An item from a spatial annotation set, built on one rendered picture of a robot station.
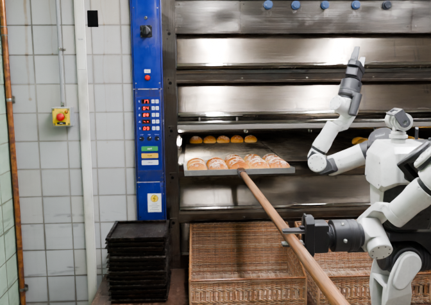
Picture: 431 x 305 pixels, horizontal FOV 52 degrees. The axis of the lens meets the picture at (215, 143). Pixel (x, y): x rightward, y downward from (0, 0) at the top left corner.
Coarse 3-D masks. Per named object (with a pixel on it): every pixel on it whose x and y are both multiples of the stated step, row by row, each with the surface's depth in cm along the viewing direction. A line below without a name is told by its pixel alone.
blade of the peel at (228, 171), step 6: (186, 162) 252; (186, 168) 234; (252, 168) 219; (258, 168) 220; (264, 168) 220; (270, 168) 220; (276, 168) 220; (282, 168) 221; (288, 168) 221; (294, 168) 221; (186, 174) 217; (192, 174) 217; (198, 174) 217; (204, 174) 218; (210, 174) 218; (216, 174) 218; (222, 174) 218; (228, 174) 219; (234, 174) 219
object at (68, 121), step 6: (54, 108) 231; (60, 108) 232; (66, 108) 232; (72, 108) 236; (54, 114) 232; (66, 114) 232; (72, 114) 236; (54, 120) 232; (66, 120) 232; (72, 120) 236
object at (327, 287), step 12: (252, 192) 176; (264, 204) 154; (276, 216) 138; (288, 240) 120; (300, 252) 110; (312, 264) 102; (312, 276) 99; (324, 276) 95; (324, 288) 91; (336, 288) 90; (336, 300) 86
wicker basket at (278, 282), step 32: (192, 224) 248; (224, 224) 248; (256, 224) 249; (192, 256) 246; (224, 256) 246; (256, 256) 247; (288, 256) 245; (192, 288) 227; (224, 288) 205; (256, 288) 206; (288, 288) 206
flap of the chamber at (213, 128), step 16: (192, 128) 229; (208, 128) 229; (224, 128) 230; (240, 128) 230; (256, 128) 231; (272, 128) 231; (288, 128) 234; (304, 128) 237; (320, 128) 239; (352, 128) 245; (368, 128) 248
